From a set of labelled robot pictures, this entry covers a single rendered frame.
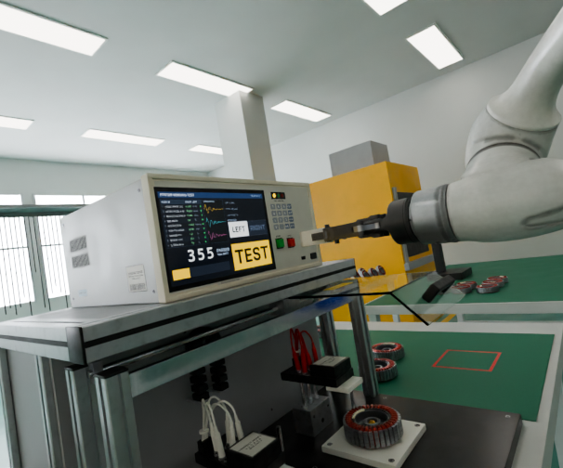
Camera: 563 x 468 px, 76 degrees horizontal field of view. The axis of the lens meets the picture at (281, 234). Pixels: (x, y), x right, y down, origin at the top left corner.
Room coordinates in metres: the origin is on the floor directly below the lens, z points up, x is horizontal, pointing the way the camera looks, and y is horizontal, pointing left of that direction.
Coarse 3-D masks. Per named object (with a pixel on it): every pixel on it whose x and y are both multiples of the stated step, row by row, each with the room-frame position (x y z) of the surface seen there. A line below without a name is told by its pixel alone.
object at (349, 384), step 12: (324, 360) 0.78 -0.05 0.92; (336, 360) 0.77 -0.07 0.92; (348, 360) 0.77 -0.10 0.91; (288, 372) 0.81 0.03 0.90; (300, 372) 0.80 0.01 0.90; (312, 372) 0.76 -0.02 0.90; (324, 372) 0.74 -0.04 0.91; (336, 372) 0.73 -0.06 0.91; (348, 372) 0.76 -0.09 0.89; (300, 384) 0.80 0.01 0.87; (312, 384) 0.83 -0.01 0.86; (324, 384) 0.74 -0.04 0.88; (336, 384) 0.73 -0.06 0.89; (348, 384) 0.73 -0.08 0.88
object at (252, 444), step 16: (256, 432) 0.62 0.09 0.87; (224, 448) 0.63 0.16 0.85; (240, 448) 0.58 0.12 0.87; (256, 448) 0.57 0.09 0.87; (272, 448) 0.58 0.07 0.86; (208, 464) 0.61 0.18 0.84; (224, 464) 0.58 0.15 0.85; (240, 464) 0.56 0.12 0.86; (256, 464) 0.55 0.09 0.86; (272, 464) 0.57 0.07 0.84
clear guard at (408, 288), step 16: (416, 272) 0.84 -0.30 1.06; (432, 272) 0.81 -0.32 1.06; (320, 288) 0.84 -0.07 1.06; (352, 288) 0.76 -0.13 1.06; (368, 288) 0.72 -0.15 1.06; (384, 288) 0.69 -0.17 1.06; (400, 288) 0.67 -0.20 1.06; (416, 288) 0.70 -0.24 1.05; (416, 304) 0.64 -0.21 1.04; (432, 304) 0.67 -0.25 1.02; (448, 304) 0.70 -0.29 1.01; (432, 320) 0.61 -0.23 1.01
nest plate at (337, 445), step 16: (336, 432) 0.76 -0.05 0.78; (416, 432) 0.71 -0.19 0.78; (336, 448) 0.70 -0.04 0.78; (352, 448) 0.69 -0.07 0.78; (368, 448) 0.68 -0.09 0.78; (384, 448) 0.67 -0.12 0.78; (400, 448) 0.66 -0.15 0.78; (368, 464) 0.65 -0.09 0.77; (384, 464) 0.63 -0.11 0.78; (400, 464) 0.63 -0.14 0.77
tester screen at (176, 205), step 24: (168, 192) 0.58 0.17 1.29; (192, 192) 0.62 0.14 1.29; (168, 216) 0.58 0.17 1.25; (192, 216) 0.61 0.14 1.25; (216, 216) 0.65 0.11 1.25; (240, 216) 0.70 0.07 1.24; (264, 216) 0.75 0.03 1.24; (168, 240) 0.57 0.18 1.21; (192, 240) 0.61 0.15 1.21; (216, 240) 0.65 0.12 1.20; (240, 240) 0.69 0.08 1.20; (168, 264) 0.57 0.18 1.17; (192, 264) 0.60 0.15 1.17
